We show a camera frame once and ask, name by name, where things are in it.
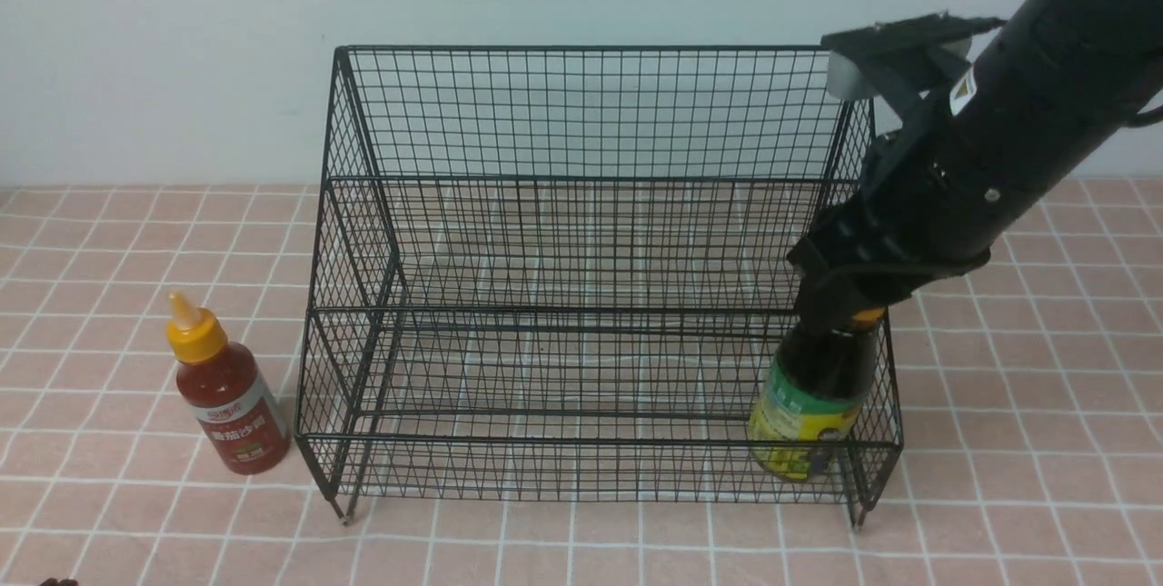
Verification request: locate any dark sauce bottle yellow cap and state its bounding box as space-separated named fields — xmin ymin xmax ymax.
xmin=747 ymin=308 xmax=885 ymax=483

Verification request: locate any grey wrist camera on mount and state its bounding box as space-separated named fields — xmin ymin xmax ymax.
xmin=820 ymin=12 xmax=1007 ymax=121

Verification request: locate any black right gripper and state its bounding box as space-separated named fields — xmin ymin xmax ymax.
xmin=789 ymin=133 xmax=993 ymax=333

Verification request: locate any red ketchup squeeze bottle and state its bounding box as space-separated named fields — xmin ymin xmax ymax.
xmin=165 ymin=292 xmax=291 ymax=477

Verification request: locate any black wire mesh rack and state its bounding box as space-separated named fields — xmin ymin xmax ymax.
xmin=294 ymin=47 xmax=904 ymax=527

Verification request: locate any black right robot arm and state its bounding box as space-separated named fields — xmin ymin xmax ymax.
xmin=789 ymin=0 xmax=1162 ymax=333

